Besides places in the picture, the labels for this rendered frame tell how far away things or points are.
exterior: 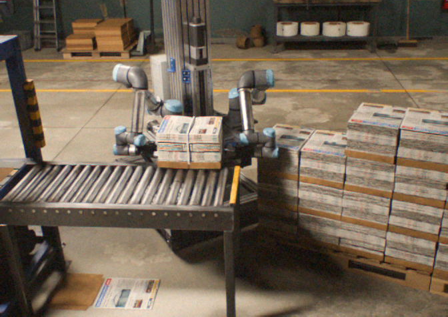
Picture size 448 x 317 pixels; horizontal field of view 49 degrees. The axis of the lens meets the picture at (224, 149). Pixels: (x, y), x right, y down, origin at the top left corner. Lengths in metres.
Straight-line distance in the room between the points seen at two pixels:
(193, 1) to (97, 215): 1.57
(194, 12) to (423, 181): 1.81
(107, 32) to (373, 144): 6.70
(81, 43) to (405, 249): 7.16
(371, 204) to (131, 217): 1.46
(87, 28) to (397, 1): 5.65
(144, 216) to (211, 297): 0.85
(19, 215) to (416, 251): 2.32
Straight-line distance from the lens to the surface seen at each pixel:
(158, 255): 3.64
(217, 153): 2.91
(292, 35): 9.13
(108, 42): 9.08
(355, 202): 3.20
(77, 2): 10.29
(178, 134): 2.89
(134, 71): 3.07
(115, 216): 2.69
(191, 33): 3.43
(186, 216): 2.59
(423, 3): 9.98
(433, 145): 2.98
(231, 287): 2.84
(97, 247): 3.82
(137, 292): 3.34
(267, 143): 3.07
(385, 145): 3.00
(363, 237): 3.32
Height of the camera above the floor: 2.14
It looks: 25 degrees down
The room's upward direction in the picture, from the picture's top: 2 degrees counter-clockwise
